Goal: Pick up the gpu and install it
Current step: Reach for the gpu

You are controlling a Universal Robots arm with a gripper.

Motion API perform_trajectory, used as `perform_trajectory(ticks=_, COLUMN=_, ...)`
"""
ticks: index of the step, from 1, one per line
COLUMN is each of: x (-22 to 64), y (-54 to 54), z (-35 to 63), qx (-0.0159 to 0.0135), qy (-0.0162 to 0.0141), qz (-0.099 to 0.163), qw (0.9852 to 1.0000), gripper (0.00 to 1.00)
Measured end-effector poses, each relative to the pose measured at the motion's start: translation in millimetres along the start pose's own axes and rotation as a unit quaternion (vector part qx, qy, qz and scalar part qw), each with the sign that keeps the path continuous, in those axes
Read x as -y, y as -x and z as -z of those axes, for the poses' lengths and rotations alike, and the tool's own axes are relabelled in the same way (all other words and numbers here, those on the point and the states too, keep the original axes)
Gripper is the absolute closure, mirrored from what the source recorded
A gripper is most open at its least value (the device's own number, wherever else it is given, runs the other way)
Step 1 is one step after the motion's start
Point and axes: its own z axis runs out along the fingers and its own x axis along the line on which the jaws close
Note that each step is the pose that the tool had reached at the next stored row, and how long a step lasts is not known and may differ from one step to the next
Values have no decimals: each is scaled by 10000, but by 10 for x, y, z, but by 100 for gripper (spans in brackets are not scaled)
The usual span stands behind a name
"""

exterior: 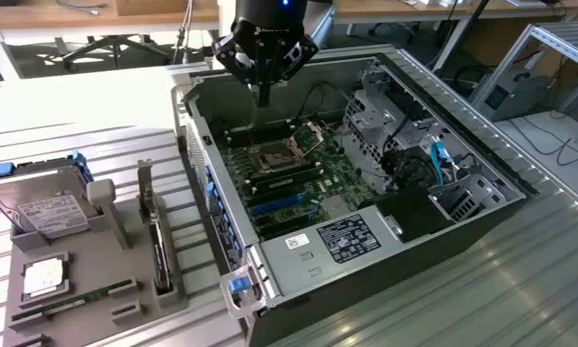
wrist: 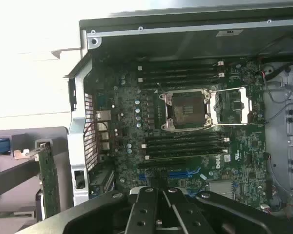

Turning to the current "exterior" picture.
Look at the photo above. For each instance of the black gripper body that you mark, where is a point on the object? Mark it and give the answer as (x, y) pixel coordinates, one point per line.
(269, 21)

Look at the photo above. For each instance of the graphics card with metal bracket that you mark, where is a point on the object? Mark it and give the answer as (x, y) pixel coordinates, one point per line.
(162, 253)

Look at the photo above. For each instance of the brown wooden box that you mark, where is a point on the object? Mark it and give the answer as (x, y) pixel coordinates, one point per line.
(149, 7)

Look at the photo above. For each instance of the metal socket cover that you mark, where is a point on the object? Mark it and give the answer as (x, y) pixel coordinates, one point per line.
(314, 125)

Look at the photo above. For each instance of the socket locking lever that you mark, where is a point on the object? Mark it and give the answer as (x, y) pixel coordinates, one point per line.
(254, 135)

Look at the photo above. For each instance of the wooden desk white legs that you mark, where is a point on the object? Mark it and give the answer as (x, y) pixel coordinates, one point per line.
(414, 12)

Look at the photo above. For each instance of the CPU socket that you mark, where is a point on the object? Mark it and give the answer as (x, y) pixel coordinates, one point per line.
(274, 157)

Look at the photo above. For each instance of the black stand pole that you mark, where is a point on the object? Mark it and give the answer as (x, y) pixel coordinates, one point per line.
(462, 32)

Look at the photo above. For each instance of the silver drive cage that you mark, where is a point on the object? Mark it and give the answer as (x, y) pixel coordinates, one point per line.
(361, 159)

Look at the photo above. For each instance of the green motherboard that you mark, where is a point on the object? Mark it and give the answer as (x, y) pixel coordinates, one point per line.
(337, 170)

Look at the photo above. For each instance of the dark RAM stick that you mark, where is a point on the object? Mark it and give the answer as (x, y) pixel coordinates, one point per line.
(289, 181)

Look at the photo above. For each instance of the blue slot cover clip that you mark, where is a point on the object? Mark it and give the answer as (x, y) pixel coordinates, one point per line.
(232, 231)
(238, 249)
(210, 188)
(225, 218)

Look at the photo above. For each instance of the black expansion slot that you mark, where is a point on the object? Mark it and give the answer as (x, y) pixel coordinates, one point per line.
(284, 221)
(290, 231)
(269, 195)

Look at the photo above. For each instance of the blue expansion slot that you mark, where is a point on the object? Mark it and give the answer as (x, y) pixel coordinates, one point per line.
(274, 205)

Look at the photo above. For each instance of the silver chipset heatsink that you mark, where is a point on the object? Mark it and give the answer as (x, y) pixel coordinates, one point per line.
(334, 206)

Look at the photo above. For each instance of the grey equipment box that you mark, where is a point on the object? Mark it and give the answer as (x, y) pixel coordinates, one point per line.
(516, 94)

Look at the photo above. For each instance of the black plastic shroud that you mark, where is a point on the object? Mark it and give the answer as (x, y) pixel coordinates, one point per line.
(409, 213)

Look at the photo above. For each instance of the silver disk bay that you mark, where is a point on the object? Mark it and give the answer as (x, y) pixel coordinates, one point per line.
(462, 204)

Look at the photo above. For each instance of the silver hard disk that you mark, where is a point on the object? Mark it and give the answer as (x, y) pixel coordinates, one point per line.
(33, 195)

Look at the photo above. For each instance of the silver power supply unit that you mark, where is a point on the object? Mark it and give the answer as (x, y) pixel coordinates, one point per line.
(308, 267)

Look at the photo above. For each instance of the open black PC case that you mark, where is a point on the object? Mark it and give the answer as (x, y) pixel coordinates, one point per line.
(414, 260)

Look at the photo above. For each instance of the blue case latch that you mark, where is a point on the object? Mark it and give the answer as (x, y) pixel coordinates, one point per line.
(238, 284)

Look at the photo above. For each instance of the grey parts rack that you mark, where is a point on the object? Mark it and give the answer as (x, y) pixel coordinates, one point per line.
(101, 267)

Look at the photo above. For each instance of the silver CPU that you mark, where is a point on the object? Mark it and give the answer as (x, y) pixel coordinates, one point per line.
(42, 276)

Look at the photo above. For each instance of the green RAM stick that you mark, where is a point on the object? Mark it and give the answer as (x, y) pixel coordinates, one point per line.
(77, 300)

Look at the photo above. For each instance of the aluminium frame rack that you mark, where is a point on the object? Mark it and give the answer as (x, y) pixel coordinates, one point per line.
(568, 36)

